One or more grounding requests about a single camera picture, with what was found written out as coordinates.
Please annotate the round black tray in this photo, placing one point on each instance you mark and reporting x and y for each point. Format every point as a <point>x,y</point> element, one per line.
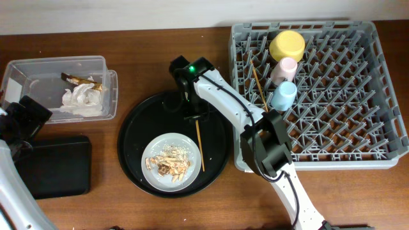
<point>149,119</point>

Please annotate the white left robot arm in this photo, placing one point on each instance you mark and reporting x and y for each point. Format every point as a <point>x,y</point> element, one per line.
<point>20,122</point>

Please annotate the wooden chopstick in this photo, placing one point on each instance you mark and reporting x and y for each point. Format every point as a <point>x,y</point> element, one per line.
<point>259,86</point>
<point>200,144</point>

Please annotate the grey plate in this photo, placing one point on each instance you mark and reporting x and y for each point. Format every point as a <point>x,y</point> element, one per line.
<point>164,184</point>

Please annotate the light blue cup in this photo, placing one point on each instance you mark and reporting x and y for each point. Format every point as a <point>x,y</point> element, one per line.
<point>284,96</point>

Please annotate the grey dishwasher rack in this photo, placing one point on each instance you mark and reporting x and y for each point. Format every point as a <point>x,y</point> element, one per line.
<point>345,114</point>

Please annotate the clear plastic waste bin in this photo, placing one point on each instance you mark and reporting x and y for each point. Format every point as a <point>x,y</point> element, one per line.
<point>40,79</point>

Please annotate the food scraps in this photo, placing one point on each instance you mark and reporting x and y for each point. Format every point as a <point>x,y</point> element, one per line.
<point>172,160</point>

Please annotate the pink cup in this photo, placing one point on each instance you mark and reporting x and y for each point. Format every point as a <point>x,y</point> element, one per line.
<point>285,70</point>

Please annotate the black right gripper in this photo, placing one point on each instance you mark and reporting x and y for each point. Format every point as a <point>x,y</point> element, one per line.
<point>202,113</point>

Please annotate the gold coffee sachet wrapper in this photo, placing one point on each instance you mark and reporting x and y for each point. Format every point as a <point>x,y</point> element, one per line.
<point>81,81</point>

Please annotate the yellow bowl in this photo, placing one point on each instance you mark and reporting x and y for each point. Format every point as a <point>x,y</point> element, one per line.
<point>287,44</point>

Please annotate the white tissue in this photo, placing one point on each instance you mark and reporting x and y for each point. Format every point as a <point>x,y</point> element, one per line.
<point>84,99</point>

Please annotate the black rectangular waste bin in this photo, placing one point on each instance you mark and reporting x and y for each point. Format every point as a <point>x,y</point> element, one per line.
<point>56,167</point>

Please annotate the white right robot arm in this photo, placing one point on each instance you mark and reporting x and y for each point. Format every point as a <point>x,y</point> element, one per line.
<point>266,146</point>

